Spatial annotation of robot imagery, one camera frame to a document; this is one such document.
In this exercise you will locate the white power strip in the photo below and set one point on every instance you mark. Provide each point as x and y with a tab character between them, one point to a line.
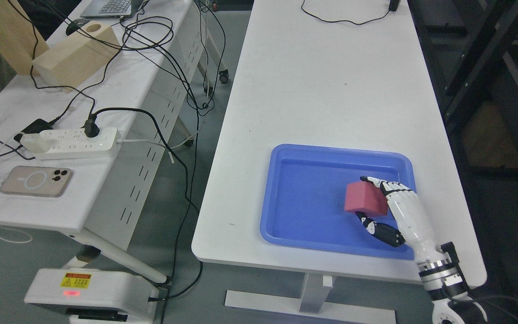
71	144

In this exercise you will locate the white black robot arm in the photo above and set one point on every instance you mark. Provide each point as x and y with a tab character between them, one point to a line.
443	280

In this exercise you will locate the white table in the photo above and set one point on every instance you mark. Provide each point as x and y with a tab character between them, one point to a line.
345	74

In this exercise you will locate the white machine base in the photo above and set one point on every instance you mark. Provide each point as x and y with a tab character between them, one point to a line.
89	296

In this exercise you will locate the beige smartphone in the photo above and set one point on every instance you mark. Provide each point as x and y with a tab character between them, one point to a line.
36	181

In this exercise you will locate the wooden block with hole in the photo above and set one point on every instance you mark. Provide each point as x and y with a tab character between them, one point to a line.
76	58

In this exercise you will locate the black metal left shelf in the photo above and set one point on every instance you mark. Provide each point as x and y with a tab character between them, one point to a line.
471	51

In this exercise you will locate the grey laptop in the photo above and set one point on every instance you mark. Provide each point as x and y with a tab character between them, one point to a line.
105	9

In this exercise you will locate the pink foam block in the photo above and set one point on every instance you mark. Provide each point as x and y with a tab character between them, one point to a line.
365	197

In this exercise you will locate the black power adapter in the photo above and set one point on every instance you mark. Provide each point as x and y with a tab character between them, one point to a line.
35	127

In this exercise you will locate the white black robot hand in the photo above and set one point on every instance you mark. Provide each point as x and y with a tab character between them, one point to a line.
412	220

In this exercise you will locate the tall wooden block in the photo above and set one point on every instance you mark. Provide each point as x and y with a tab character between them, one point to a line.
20	41

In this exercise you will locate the blue plastic tray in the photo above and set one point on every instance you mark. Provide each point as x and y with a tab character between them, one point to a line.
305	192

